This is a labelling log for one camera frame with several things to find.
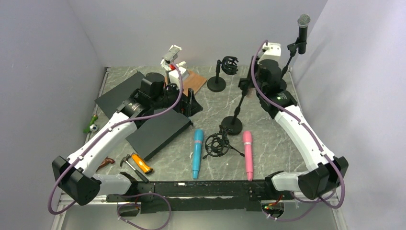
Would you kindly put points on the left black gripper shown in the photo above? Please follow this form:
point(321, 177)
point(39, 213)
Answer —
point(188, 106)

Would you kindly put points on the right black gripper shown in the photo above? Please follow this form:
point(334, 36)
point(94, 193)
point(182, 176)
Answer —
point(250, 76)

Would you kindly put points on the blue microphone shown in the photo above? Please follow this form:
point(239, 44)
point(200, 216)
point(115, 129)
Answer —
point(198, 139)

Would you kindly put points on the round-base stand with shock mount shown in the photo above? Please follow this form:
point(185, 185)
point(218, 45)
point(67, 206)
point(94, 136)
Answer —
point(229, 66)

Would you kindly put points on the dark grey rack unit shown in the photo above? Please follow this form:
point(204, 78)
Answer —
point(155, 133)

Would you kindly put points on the round-base stand black mic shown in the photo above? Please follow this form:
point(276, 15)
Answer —
point(290, 60)

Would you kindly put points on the round-base stand glitter mic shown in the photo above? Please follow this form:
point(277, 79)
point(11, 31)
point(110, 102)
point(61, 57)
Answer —
point(233, 123)

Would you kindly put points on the black tripod shock-mount stand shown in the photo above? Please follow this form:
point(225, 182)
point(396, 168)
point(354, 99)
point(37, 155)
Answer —
point(218, 144)

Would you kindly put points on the pink microphone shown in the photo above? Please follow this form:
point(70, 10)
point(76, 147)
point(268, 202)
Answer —
point(247, 141)

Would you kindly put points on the black microphone silver grille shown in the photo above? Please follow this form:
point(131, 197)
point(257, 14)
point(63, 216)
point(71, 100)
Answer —
point(303, 23)

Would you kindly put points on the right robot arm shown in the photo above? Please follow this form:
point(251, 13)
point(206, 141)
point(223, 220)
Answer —
point(325, 172)

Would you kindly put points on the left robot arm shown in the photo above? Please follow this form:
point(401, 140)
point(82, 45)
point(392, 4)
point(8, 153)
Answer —
point(76, 175)

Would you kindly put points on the wooden board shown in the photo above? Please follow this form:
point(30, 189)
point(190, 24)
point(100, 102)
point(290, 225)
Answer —
point(193, 81)

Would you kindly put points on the orange utility knife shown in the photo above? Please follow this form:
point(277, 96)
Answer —
point(146, 169)

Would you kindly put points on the small black hammer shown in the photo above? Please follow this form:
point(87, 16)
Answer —
point(125, 159)

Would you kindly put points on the green valve fitting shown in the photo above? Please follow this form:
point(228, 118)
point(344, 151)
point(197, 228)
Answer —
point(92, 127)

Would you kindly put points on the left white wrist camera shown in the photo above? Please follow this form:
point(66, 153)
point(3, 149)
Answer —
point(175, 76)

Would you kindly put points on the silver white bracket stand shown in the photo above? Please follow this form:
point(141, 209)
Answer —
point(167, 60)

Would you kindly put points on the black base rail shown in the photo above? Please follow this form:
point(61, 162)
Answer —
point(200, 195)

